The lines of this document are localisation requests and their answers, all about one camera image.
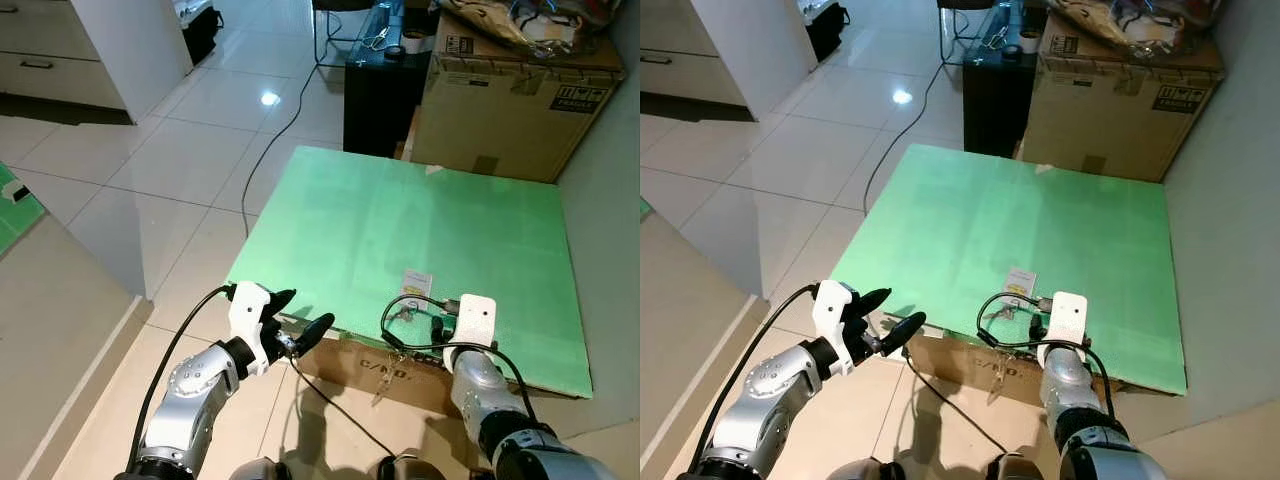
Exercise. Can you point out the plastic bag of goods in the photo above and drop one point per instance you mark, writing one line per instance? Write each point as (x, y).
(1140, 25)
(530, 25)

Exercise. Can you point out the robot left leg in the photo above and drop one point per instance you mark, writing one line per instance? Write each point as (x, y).
(265, 470)
(860, 470)

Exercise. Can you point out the white drawer cabinet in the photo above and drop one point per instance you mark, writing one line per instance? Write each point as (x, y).
(670, 80)
(40, 85)

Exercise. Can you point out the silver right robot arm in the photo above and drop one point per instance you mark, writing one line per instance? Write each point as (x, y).
(480, 390)
(1070, 385)

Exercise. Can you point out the cardboard box printed C/NO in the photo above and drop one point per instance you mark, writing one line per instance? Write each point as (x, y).
(360, 375)
(960, 365)

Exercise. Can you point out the plain green board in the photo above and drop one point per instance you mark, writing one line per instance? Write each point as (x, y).
(1000, 215)
(400, 220)

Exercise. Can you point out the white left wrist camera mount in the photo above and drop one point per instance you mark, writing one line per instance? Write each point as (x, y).
(830, 308)
(248, 310)

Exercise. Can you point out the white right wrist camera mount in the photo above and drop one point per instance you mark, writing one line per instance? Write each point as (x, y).
(476, 318)
(1065, 315)

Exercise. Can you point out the dark tape roll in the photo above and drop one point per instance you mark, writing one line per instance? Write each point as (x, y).
(390, 53)
(1010, 53)

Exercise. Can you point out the white paper tag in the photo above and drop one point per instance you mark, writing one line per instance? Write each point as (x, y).
(1020, 280)
(416, 281)

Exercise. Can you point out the robot leg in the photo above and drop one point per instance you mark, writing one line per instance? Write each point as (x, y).
(1015, 468)
(410, 468)
(860, 470)
(265, 470)

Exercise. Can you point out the robot right leg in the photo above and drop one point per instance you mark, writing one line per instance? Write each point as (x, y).
(410, 468)
(1015, 468)

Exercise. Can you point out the black cabinet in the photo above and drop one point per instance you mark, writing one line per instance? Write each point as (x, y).
(380, 105)
(995, 105)

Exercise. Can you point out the large cardboard box fragile print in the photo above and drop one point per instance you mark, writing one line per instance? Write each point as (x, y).
(500, 120)
(1100, 125)

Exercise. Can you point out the black metal chair frame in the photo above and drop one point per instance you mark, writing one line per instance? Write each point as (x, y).
(965, 4)
(340, 4)

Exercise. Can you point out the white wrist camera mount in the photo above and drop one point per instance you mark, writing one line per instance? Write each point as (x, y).
(1065, 315)
(248, 310)
(476, 318)
(830, 308)

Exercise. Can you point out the black bag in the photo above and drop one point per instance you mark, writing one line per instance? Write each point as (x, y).
(203, 35)
(828, 32)

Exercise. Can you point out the white cup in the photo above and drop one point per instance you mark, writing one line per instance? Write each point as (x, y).
(413, 42)
(1029, 42)

